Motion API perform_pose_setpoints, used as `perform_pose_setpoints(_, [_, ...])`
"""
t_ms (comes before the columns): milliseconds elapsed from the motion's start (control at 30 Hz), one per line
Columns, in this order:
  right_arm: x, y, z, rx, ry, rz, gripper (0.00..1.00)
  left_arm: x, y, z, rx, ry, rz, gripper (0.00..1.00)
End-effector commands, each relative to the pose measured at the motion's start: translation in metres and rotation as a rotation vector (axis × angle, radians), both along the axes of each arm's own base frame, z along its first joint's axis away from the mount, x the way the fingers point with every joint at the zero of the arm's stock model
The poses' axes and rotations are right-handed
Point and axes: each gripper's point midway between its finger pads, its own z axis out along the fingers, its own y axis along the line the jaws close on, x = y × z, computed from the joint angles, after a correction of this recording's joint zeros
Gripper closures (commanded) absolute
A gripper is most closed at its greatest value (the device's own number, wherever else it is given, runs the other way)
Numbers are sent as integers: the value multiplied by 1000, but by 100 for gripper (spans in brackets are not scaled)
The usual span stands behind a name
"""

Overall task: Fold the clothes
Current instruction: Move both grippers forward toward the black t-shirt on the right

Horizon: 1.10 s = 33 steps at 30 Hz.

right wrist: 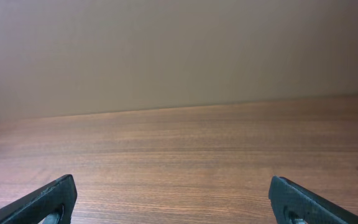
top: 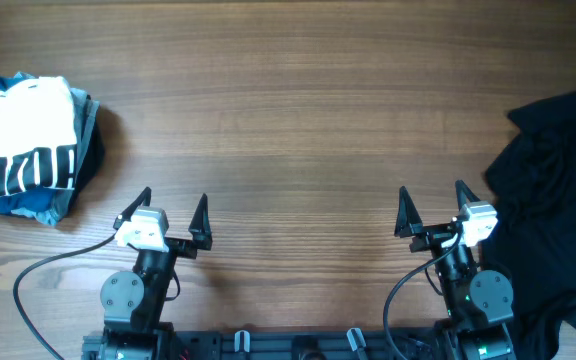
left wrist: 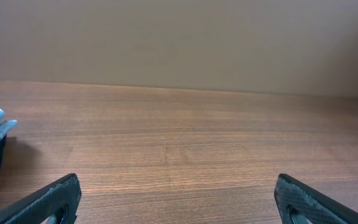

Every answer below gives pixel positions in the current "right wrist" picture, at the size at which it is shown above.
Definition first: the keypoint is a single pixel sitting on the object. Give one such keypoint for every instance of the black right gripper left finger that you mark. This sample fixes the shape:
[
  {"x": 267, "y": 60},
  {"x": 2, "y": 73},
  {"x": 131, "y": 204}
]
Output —
[{"x": 52, "y": 203}]

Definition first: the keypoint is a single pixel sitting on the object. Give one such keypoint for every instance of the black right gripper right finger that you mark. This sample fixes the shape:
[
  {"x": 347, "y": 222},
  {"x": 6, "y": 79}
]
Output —
[{"x": 292, "y": 203}]

